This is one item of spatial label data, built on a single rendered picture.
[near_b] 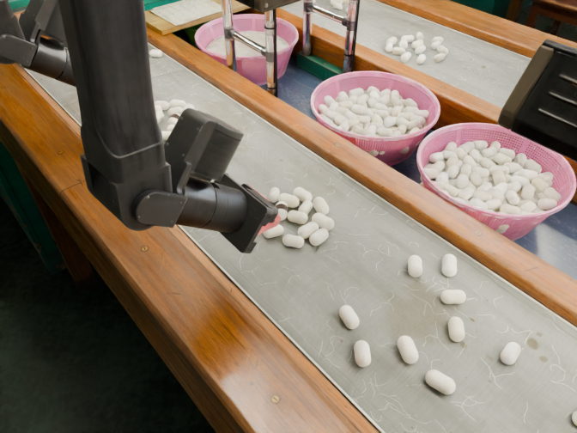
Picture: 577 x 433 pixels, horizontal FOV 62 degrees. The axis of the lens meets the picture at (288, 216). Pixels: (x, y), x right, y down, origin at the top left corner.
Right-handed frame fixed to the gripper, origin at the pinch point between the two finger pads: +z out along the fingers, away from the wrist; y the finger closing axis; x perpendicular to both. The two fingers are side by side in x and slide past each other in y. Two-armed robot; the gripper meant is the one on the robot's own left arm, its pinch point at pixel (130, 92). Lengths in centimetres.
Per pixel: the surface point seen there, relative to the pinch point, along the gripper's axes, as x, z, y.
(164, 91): -1.5, 13.3, 8.8
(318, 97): -17.6, 30.2, -17.2
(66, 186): 16.7, -11.4, -12.7
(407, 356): 5, 4, -70
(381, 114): -21, 36, -30
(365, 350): 7, 1, -66
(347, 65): -28, 43, -10
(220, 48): -16.0, 30.7, 19.8
